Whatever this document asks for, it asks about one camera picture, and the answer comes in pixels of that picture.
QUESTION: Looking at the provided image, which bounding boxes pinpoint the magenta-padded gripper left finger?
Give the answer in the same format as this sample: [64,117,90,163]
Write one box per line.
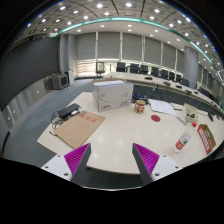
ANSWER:
[40,142,92,187]

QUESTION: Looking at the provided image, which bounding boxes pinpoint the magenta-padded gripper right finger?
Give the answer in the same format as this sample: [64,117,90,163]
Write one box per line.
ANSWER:
[131,142,184,186]

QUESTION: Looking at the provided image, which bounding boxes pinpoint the clear red-capped water bottle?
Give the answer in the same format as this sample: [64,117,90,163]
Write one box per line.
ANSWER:
[173,121,198,153]

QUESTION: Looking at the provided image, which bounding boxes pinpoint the flat brown cardboard sheet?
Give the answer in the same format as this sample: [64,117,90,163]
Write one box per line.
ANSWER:
[53,110,107,150]

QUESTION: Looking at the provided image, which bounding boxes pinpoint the flat round red coaster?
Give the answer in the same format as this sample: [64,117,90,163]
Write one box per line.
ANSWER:
[150,114,162,123]

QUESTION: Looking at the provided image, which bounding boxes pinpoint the black flat device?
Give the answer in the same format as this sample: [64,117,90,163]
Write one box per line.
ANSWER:
[58,102,82,118]

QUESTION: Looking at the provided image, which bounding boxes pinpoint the red floral mug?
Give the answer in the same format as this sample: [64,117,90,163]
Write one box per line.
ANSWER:
[133,99,147,115]

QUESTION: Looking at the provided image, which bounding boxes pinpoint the white printed paper sheet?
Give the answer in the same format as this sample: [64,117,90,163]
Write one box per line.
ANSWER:
[147,98,177,116]

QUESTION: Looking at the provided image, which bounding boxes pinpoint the red-labelled cardboard box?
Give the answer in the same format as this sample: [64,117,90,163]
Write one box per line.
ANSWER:
[196,123,217,155]

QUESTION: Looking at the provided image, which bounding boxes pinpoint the white paper carton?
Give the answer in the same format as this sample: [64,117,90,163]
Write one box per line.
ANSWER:
[92,79,134,113]

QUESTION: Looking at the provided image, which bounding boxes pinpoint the long curved conference desk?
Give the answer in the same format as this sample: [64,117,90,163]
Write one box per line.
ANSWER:
[103,70,224,116]

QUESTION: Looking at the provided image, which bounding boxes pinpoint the grey television set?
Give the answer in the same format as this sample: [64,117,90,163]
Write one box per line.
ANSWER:
[49,73,70,91]

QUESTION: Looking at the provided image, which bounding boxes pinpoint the black office chairs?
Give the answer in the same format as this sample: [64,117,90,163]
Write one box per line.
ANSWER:
[115,61,191,88]

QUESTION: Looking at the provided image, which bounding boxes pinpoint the ceiling lights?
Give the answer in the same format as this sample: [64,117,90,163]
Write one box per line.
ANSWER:
[26,1,221,64]

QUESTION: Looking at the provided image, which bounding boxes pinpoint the tangled black cables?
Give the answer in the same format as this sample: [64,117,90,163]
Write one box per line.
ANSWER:
[49,110,68,131]

